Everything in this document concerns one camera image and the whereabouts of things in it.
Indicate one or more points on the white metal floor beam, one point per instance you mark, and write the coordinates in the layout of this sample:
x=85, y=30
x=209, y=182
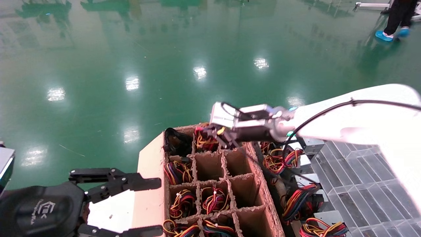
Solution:
x=371, y=5

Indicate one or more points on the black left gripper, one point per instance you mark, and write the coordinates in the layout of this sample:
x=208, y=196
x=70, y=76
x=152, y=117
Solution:
x=39, y=210

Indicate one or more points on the clear plastic divider tray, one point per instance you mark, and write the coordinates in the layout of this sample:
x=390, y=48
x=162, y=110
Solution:
x=358, y=191

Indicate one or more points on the person in black trousers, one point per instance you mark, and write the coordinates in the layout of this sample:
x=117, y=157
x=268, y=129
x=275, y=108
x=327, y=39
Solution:
x=398, y=14

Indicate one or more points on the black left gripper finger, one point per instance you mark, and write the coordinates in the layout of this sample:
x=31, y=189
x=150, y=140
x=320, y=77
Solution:
x=144, y=232

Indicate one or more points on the brown cardboard divider box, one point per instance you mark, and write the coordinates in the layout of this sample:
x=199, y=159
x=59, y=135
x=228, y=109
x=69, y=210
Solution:
x=149, y=197

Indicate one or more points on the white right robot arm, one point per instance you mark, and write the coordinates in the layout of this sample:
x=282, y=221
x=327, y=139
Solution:
x=361, y=121

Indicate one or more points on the blue shoe cover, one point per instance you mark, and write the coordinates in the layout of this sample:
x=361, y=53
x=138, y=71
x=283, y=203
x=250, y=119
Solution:
x=404, y=32
x=383, y=36

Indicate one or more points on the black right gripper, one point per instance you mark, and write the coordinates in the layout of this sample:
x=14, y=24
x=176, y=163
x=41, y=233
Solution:
x=255, y=134

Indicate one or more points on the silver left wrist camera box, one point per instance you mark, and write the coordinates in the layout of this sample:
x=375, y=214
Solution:
x=5, y=164

